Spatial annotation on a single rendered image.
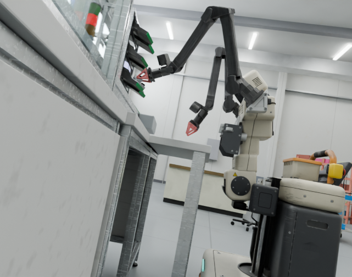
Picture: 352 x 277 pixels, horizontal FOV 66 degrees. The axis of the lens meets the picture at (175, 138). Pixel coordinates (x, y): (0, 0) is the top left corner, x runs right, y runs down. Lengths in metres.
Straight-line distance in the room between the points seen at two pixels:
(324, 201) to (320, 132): 11.81
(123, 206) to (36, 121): 1.92
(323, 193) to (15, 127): 1.35
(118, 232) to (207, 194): 3.91
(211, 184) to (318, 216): 4.58
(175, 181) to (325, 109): 9.03
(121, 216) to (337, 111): 12.29
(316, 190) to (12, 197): 1.32
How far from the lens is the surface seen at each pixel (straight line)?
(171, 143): 1.03
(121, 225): 2.19
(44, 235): 0.35
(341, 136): 13.55
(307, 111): 13.22
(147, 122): 1.20
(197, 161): 1.04
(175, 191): 5.96
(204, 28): 1.52
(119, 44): 0.59
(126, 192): 2.15
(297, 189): 1.42
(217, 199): 5.94
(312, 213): 1.44
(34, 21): 0.25
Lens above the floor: 0.75
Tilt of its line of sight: 6 degrees up
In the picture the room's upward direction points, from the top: 11 degrees clockwise
